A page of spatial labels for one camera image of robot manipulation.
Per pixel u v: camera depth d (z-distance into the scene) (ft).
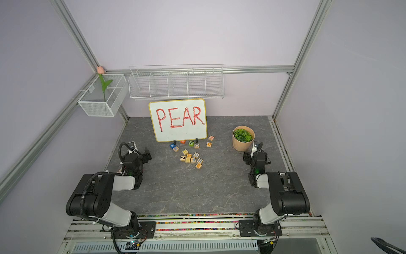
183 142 3.45
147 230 2.42
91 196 1.52
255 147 2.70
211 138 3.54
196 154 3.25
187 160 3.16
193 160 3.16
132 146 2.62
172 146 3.39
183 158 3.17
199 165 3.08
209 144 3.44
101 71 2.93
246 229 2.41
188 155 3.25
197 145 3.37
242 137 3.07
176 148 3.35
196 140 3.46
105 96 2.92
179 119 3.25
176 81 3.18
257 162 2.33
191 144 3.44
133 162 2.32
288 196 1.51
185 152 3.28
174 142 3.45
